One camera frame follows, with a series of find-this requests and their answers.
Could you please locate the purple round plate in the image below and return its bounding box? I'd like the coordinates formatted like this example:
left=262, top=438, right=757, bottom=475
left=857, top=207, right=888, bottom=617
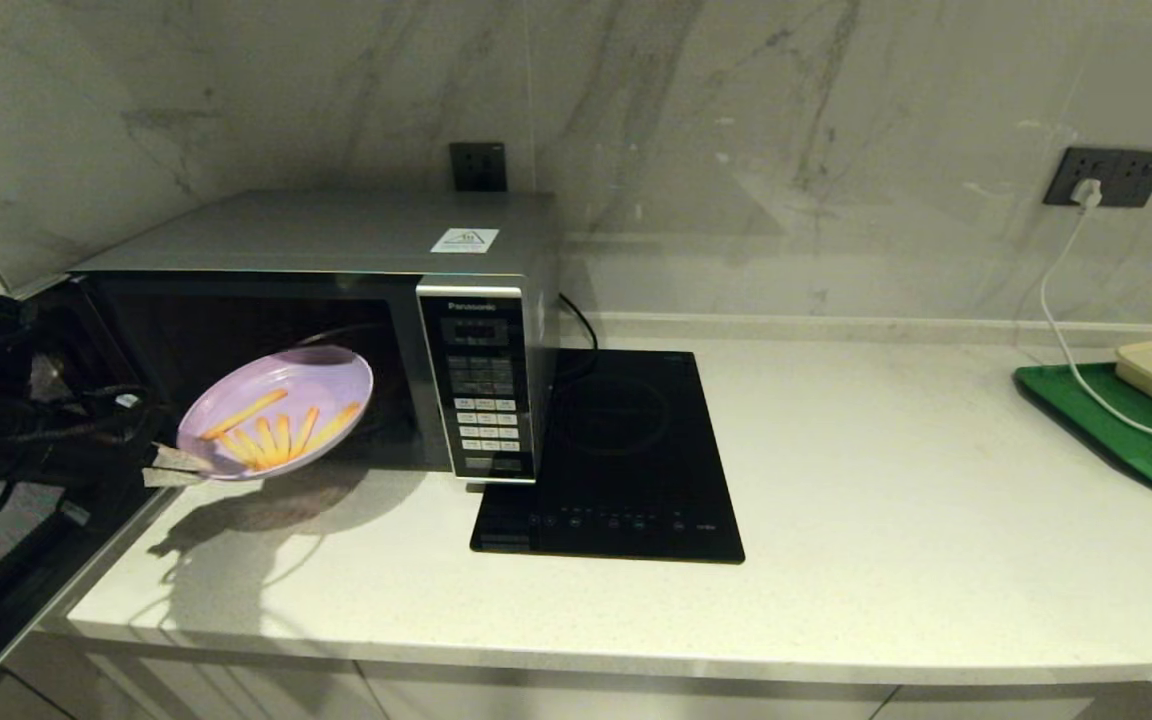
left=176, top=345, right=375, bottom=481

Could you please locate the silver Panasonic microwave oven body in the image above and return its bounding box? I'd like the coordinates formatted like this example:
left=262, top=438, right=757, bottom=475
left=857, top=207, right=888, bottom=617
left=71, top=190, right=562, bottom=484

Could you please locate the grey cabinet under counter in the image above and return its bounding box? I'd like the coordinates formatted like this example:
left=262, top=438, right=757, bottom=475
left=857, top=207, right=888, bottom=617
left=0, top=630, right=1152, bottom=720

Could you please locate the black induction cooktop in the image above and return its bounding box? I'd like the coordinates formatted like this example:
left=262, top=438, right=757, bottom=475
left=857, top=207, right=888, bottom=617
left=469, top=348, right=745, bottom=564

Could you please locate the small dark wall socket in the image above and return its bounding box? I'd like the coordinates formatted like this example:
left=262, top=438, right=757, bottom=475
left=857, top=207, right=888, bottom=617
left=450, top=142, right=508, bottom=193

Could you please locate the white power cable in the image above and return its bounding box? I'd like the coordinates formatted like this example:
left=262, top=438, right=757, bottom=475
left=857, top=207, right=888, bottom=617
left=1039, top=205, right=1152, bottom=446

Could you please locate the wide dark wall socket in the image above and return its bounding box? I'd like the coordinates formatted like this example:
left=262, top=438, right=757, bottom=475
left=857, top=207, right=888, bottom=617
left=1043, top=148, right=1152, bottom=210

